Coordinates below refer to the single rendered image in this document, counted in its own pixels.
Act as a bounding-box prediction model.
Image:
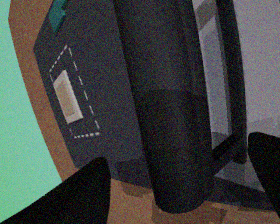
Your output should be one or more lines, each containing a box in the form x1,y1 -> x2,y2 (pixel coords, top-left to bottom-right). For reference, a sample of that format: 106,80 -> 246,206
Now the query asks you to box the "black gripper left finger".
0,157 -> 111,224

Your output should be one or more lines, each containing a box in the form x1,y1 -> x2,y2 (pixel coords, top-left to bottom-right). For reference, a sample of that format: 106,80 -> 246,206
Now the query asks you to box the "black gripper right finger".
247,131 -> 280,218

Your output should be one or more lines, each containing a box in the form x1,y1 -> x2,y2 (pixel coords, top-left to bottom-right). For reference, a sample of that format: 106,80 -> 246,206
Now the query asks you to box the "teal flat bar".
49,0 -> 67,33

